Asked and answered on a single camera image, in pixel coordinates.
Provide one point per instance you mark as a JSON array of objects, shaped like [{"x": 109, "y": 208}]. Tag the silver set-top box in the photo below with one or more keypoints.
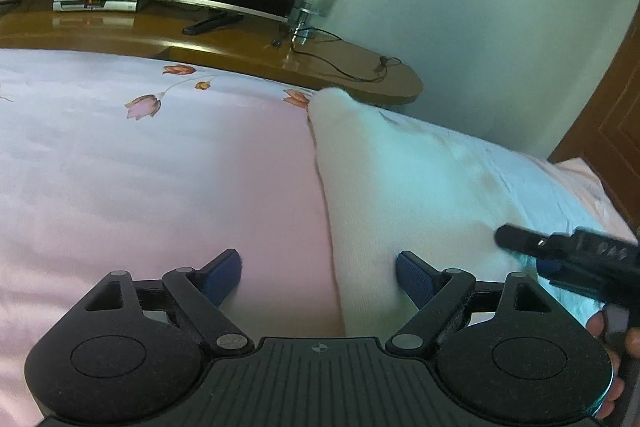
[{"x": 94, "y": 5}]

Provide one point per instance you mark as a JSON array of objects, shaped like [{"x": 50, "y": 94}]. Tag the white knit sweater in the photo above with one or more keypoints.
[{"x": 393, "y": 183}]

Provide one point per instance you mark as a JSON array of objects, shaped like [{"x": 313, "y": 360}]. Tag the pink floral bed sheet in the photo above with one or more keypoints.
[{"x": 120, "y": 163}]

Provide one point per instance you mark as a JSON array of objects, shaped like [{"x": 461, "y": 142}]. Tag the person right hand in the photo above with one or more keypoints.
[{"x": 596, "y": 326}]

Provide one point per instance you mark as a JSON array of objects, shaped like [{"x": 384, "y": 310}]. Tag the brown wooden door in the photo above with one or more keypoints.
[{"x": 606, "y": 132}]

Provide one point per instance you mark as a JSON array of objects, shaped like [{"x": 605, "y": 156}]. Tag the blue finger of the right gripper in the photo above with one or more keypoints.
[{"x": 530, "y": 243}]

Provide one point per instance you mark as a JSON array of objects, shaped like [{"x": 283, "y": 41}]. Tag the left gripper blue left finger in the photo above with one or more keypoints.
[{"x": 196, "y": 297}]

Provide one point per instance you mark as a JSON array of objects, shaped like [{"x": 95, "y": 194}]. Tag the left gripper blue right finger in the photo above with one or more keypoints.
[{"x": 440, "y": 298}]

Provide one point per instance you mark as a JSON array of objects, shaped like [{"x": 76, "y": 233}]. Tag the wooden tv cabinet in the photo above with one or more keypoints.
[{"x": 256, "y": 46}]

